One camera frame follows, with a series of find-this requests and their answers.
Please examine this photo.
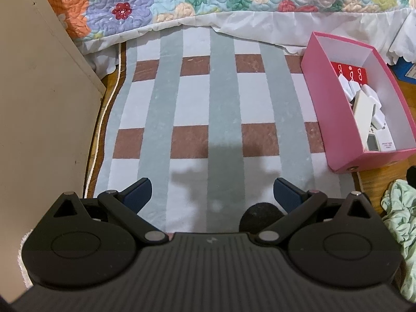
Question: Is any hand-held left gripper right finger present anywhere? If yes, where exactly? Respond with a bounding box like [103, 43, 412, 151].
[255, 178, 391, 245]

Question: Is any checked grey brown mat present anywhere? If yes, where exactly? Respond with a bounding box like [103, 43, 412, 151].
[83, 26, 362, 235]

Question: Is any floral quilt with white frill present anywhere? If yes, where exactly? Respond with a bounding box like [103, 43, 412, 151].
[73, 6, 416, 76]

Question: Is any rounded white charger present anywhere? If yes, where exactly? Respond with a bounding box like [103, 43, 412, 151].
[349, 81, 362, 103]

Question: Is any blue box with label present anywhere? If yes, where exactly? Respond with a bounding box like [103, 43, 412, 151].
[391, 56, 416, 84]

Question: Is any small white cube charger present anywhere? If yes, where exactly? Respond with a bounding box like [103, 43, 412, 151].
[361, 84, 383, 108]

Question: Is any beige cabinet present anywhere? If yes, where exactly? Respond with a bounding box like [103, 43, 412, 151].
[0, 0, 108, 303]

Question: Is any light green cloth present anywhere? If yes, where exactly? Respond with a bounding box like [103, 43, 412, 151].
[380, 180, 416, 304]

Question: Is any pink cardboard box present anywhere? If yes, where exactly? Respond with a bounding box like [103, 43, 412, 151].
[300, 31, 416, 174]

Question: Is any red glasses-print paper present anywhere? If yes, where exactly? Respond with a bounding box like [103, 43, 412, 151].
[331, 61, 368, 87]

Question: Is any large white wall charger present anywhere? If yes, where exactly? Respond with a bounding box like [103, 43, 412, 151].
[337, 74, 353, 100]

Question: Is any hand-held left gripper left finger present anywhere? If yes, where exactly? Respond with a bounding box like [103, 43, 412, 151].
[34, 178, 168, 245]

